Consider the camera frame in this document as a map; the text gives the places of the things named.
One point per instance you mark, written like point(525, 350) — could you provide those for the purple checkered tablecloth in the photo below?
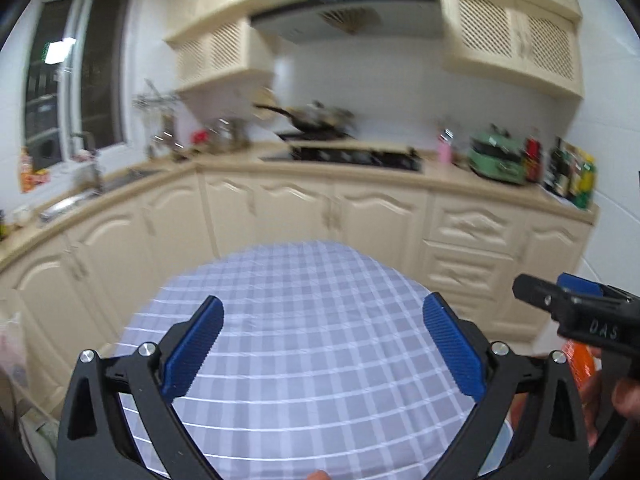
point(323, 363)

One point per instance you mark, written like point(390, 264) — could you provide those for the frying pan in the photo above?
point(314, 117)

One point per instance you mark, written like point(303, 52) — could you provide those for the range hood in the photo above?
point(306, 21)

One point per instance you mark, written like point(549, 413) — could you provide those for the green countertop appliance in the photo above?
point(495, 155)

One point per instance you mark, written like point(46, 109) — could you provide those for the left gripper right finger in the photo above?
point(550, 440)

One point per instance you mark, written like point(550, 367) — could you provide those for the black gas stove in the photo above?
point(334, 148)

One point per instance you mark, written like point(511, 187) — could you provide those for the steel cooking pot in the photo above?
point(228, 135)

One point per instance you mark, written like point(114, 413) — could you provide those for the cream kitchen cabinets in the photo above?
point(77, 279)

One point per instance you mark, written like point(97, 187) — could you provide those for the person's left hand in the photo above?
point(319, 475)

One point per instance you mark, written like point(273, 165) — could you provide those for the kitchen faucet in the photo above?
point(90, 159)

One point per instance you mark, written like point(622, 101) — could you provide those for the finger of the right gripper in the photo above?
point(578, 285)
point(560, 303)

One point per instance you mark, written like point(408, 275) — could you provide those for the kitchen window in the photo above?
point(73, 94)

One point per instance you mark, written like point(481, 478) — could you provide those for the upper wall cabinets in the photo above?
point(528, 42)

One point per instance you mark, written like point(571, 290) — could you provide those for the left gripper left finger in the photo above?
point(95, 440)

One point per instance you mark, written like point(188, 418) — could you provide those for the dark sauce bottles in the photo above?
point(564, 171)

